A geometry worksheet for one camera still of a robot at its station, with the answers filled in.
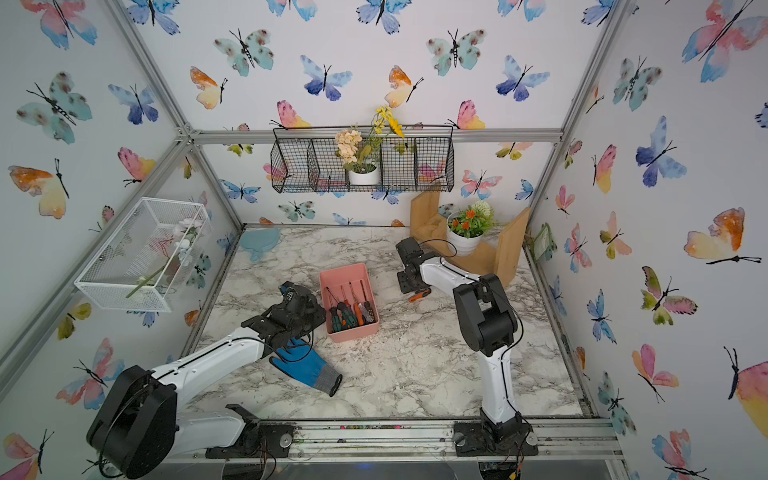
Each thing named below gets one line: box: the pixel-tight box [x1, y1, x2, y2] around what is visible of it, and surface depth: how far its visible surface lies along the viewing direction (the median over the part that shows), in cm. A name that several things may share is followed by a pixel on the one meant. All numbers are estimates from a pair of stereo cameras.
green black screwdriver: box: [337, 286, 358, 328], surface depth 95 cm
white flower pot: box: [446, 212, 484, 257], surface depth 95 cm
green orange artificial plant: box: [448, 200, 495, 239], surface depth 93 cm
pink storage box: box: [319, 263, 380, 343], surface depth 100 cm
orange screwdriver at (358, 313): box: [349, 282, 365, 326], surface depth 96 cm
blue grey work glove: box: [269, 337, 343, 397], surface depth 84 cm
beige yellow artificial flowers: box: [335, 105, 405, 172], surface depth 84 cm
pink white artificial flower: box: [125, 217, 205, 299], surface depth 72 cm
